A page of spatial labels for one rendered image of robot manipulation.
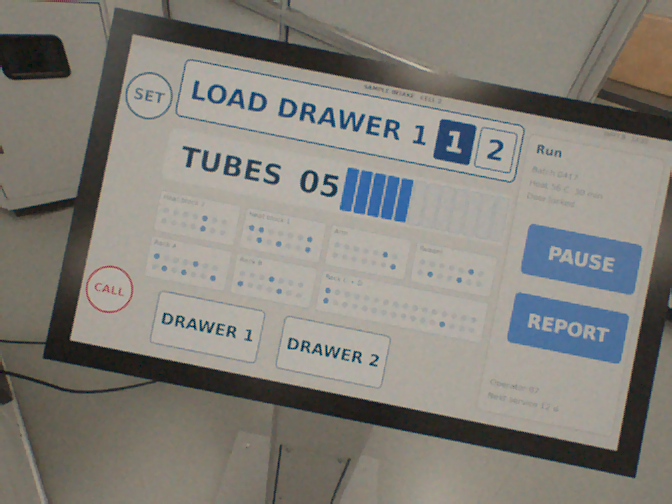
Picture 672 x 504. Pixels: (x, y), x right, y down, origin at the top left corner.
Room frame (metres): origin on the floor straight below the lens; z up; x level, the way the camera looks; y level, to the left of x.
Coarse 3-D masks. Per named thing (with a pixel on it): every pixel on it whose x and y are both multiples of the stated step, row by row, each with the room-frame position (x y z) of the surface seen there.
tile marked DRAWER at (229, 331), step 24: (168, 312) 0.20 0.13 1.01; (192, 312) 0.20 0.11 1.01; (216, 312) 0.21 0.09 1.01; (240, 312) 0.21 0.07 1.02; (264, 312) 0.21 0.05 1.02; (168, 336) 0.19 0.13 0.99; (192, 336) 0.19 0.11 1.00; (216, 336) 0.19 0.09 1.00; (240, 336) 0.19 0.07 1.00; (240, 360) 0.18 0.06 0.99
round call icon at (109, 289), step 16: (96, 272) 0.21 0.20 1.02; (112, 272) 0.22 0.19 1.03; (128, 272) 0.22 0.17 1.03; (96, 288) 0.21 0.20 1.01; (112, 288) 0.21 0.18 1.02; (128, 288) 0.21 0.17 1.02; (80, 304) 0.20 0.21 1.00; (96, 304) 0.20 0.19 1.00; (112, 304) 0.20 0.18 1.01; (128, 304) 0.20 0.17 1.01
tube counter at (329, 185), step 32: (320, 160) 0.30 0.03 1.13; (320, 192) 0.28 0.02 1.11; (352, 192) 0.28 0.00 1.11; (384, 192) 0.29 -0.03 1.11; (416, 192) 0.29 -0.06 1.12; (448, 192) 0.30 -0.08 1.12; (480, 192) 0.30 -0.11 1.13; (416, 224) 0.27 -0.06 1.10; (448, 224) 0.28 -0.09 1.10; (480, 224) 0.28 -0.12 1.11
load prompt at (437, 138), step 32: (192, 64) 0.34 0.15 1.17; (192, 96) 0.32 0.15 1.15; (224, 96) 0.32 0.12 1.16; (256, 96) 0.33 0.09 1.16; (288, 96) 0.33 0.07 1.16; (320, 96) 0.33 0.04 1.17; (352, 96) 0.34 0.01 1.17; (256, 128) 0.31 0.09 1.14; (288, 128) 0.31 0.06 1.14; (320, 128) 0.32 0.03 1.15; (352, 128) 0.32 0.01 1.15; (384, 128) 0.32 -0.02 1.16; (416, 128) 0.33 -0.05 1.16; (448, 128) 0.33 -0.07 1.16; (480, 128) 0.33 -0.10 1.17; (512, 128) 0.34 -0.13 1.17; (416, 160) 0.31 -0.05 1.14; (448, 160) 0.31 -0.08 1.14; (480, 160) 0.32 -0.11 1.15; (512, 160) 0.32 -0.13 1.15
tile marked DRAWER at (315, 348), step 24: (288, 336) 0.20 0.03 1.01; (312, 336) 0.20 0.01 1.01; (336, 336) 0.20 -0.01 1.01; (360, 336) 0.21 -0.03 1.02; (384, 336) 0.21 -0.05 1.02; (288, 360) 0.19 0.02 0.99; (312, 360) 0.19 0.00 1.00; (336, 360) 0.19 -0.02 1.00; (360, 360) 0.19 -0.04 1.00; (384, 360) 0.20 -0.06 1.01; (360, 384) 0.18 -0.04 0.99
